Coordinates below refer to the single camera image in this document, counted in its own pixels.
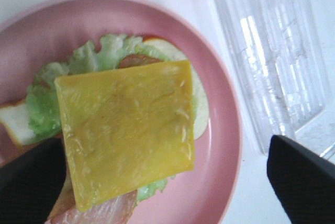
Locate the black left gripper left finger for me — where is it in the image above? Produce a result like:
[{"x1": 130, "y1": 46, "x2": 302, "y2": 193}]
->
[{"x1": 1, "y1": 139, "x2": 66, "y2": 223}]

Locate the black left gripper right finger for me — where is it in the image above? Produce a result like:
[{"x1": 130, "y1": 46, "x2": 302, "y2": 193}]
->
[{"x1": 266, "y1": 135, "x2": 334, "y2": 223}]

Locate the green lettuce leaf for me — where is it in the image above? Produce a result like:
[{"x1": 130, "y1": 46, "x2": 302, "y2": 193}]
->
[{"x1": 26, "y1": 33, "x2": 176, "y2": 205}]

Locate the bacon strip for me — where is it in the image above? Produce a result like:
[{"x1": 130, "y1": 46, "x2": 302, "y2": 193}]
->
[
  {"x1": 119, "y1": 54, "x2": 162, "y2": 69},
  {"x1": 46, "y1": 172, "x2": 137, "y2": 223}
]

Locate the yellow cheese slice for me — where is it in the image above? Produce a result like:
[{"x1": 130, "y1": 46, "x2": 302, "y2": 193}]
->
[{"x1": 55, "y1": 60, "x2": 195, "y2": 211}]

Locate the pink round plate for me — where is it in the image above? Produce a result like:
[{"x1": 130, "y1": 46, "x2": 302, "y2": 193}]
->
[{"x1": 1, "y1": 0, "x2": 241, "y2": 223}]

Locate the right clear plastic container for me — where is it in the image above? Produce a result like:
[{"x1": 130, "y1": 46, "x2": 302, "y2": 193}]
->
[{"x1": 215, "y1": 0, "x2": 334, "y2": 159}]

